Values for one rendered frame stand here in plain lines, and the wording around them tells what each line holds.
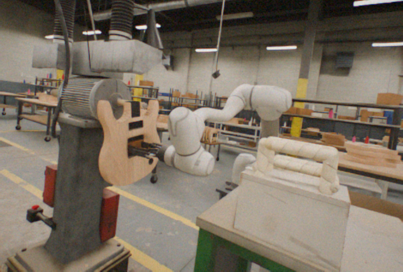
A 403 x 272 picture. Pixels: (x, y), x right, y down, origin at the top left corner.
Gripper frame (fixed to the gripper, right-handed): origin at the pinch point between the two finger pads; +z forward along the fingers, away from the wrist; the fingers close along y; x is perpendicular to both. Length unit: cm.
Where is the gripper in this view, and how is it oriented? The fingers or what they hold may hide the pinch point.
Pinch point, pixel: (136, 146)
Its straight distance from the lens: 110.2
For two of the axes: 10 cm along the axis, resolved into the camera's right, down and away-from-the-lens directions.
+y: 5.1, -1.4, 8.5
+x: 0.3, -9.8, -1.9
